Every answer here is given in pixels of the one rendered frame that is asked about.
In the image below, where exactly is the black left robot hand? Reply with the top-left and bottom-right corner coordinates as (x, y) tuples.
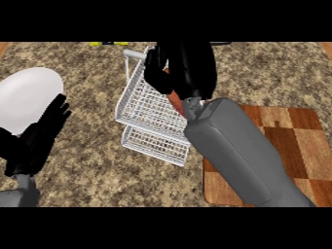
(0, 92), (74, 178)

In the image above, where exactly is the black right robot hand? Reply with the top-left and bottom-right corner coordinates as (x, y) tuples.
(142, 41), (219, 100)

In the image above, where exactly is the orange sweet potato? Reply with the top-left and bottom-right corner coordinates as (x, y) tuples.
(163, 67), (188, 119)

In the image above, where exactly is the checkered wooden cutting board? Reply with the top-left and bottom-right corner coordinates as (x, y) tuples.
(201, 104), (332, 208)

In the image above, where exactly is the white plate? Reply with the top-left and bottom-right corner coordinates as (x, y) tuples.
(0, 66), (65, 136)

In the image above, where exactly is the yellow object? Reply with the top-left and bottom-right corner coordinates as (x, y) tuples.
(87, 41), (132, 48)

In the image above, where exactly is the white tiered wire basket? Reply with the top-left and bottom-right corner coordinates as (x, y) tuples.
(114, 45), (194, 168)

